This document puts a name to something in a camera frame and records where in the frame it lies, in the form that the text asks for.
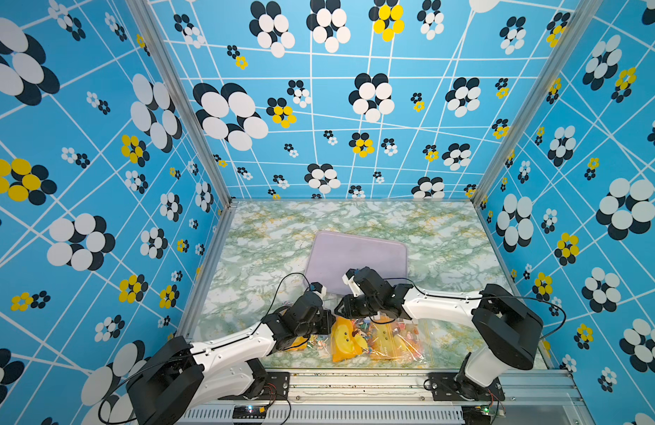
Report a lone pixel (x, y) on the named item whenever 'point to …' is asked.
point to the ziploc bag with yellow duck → (319, 343)
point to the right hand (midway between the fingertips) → (339, 311)
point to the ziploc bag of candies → (396, 340)
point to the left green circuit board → (249, 412)
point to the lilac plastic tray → (332, 253)
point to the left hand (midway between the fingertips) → (340, 318)
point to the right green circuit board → (480, 414)
